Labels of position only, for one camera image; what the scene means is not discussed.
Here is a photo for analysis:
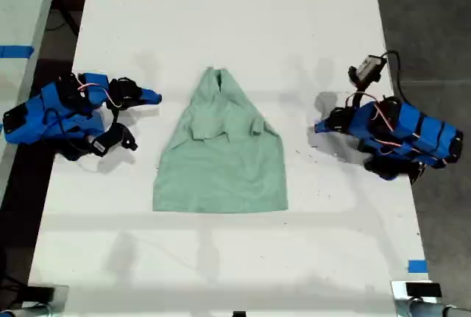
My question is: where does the pale green T-shirt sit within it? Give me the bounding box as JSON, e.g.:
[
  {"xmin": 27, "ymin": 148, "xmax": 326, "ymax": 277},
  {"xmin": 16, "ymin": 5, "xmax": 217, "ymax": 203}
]
[{"xmin": 152, "ymin": 67, "xmax": 289, "ymax": 214}]

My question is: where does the long blue tape strip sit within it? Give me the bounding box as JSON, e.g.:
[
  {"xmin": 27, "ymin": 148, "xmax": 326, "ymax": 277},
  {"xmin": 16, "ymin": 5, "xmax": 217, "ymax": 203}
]
[{"xmin": 0, "ymin": 45, "xmax": 35, "ymax": 59}]

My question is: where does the white side table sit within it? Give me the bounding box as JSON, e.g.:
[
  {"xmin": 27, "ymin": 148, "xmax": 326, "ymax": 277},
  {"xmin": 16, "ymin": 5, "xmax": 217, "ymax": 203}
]
[{"xmin": 0, "ymin": 0, "xmax": 62, "ymax": 200}]

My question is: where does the small blue tape piece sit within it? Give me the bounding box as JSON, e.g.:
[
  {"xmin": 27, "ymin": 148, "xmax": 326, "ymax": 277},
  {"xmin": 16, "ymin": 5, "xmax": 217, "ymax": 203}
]
[{"xmin": 407, "ymin": 259, "xmax": 429, "ymax": 274}]

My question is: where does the small black box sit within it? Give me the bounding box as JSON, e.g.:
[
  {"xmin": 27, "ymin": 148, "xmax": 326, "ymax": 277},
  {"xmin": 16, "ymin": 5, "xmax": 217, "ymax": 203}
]
[{"xmin": 405, "ymin": 282, "xmax": 442, "ymax": 298}]

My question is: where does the black camera box with label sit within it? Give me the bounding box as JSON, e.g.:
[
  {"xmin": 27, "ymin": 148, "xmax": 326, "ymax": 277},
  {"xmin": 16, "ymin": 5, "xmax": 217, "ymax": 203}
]
[{"xmin": 87, "ymin": 122, "xmax": 139, "ymax": 158}]

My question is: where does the grey and black camera box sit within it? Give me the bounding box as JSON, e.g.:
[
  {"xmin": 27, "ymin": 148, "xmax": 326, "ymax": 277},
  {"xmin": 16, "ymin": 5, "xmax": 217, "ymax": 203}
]
[{"xmin": 347, "ymin": 54, "xmax": 388, "ymax": 85}]

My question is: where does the black camera cable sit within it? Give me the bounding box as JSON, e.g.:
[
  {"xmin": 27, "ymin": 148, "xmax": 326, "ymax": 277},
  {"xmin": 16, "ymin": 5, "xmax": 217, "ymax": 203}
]
[{"xmin": 380, "ymin": 50, "xmax": 405, "ymax": 101}]

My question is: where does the black floor cable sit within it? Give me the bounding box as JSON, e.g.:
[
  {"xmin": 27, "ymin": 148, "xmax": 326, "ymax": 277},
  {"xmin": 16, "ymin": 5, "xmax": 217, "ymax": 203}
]
[{"xmin": 46, "ymin": 0, "xmax": 81, "ymax": 38}]

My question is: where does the metal table bracket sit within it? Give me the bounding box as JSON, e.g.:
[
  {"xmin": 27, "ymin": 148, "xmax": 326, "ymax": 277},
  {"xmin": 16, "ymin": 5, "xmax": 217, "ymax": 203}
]
[
  {"xmin": 390, "ymin": 279, "xmax": 433, "ymax": 317},
  {"xmin": 21, "ymin": 284, "xmax": 71, "ymax": 313}
]

